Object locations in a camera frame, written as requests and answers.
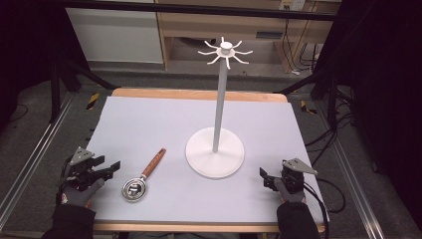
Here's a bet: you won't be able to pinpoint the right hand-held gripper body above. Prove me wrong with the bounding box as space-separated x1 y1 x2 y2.
272 157 318 195

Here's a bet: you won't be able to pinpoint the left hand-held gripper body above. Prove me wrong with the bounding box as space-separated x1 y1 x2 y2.
59 146 115 192

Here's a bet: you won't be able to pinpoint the metal strainer spoon wooden handle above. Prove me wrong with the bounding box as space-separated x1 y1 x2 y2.
120 147 167 203

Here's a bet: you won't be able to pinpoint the white hook rack stand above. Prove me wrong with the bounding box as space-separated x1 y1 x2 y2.
184 36 254 180

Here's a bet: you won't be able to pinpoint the person's right hand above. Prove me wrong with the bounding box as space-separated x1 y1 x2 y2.
274 177 307 204

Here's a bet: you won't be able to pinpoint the person's left hand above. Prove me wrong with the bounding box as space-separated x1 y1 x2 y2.
55 177 106 209

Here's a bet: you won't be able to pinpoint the yellow black hazard tape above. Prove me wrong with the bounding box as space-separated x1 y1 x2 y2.
86 92 101 111
300 100 318 117

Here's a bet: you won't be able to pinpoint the pale lilac table mat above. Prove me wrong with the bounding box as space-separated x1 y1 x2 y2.
85 96 330 224

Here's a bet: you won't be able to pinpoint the black metal stand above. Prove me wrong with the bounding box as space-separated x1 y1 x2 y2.
49 58 118 124
273 68 356 130

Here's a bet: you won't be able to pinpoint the wooden table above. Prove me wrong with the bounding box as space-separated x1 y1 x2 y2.
92 87 326 234

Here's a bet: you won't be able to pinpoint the black curtain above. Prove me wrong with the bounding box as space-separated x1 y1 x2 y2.
0 0 91 133
313 0 422 230

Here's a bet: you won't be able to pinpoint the white cabinet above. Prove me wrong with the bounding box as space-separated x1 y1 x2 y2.
65 7 164 65

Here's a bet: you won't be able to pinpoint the white power strip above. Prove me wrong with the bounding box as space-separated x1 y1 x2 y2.
279 0 307 12

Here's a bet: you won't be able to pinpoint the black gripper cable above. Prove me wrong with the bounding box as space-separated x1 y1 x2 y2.
302 176 347 239

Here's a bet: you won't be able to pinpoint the black floor cables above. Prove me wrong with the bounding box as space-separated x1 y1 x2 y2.
304 96 356 167

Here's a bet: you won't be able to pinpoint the aluminium floor rail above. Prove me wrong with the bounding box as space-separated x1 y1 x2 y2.
317 101 387 239
0 92 76 231

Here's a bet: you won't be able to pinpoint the black hanging cables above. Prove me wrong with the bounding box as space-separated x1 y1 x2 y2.
282 9 322 73

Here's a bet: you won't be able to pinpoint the black metal frame bar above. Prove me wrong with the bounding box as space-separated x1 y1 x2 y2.
58 0 336 22

